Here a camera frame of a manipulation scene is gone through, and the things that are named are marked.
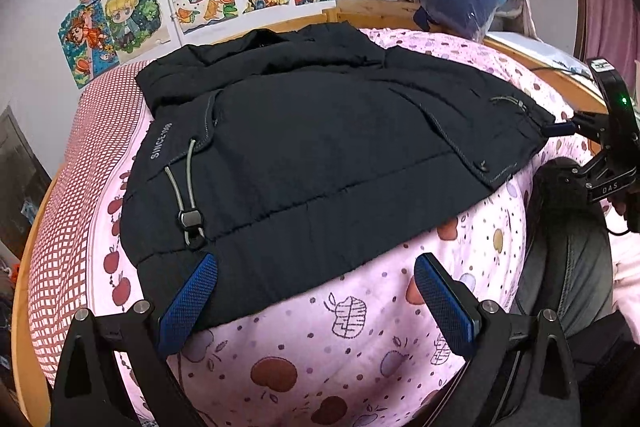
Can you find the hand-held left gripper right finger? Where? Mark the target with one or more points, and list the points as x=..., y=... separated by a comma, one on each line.
x=442, y=302

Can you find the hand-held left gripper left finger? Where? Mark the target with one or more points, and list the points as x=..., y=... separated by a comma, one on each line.
x=190, y=302

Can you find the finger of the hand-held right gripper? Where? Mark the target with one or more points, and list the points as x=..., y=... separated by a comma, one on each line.
x=557, y=128
x=575, y=172

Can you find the black jacket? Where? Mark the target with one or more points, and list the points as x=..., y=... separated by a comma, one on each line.
x=325, y=167

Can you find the person's right hand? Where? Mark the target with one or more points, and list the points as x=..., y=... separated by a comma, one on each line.
x=626, y=213

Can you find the white table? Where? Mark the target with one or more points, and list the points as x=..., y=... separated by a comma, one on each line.
x=540, y=52

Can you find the person's right leg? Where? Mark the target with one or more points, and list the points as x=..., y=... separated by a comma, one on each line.
x=575, y=267

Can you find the pink apple-print quilt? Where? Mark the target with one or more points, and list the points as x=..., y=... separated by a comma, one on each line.
x=360, y=357

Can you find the pink curtain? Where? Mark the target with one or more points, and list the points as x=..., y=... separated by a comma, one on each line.
x=610, y=7

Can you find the grey metal door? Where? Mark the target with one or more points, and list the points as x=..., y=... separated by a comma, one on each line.
x=15, y=167

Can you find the girl on blue background drawing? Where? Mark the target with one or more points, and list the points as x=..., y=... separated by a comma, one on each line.
x=85, y=42

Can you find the blond character drawing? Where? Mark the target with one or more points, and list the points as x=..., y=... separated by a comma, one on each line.
x=130, y=17

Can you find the wooden bed frame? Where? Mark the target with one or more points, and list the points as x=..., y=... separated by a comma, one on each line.
x=370, y=14

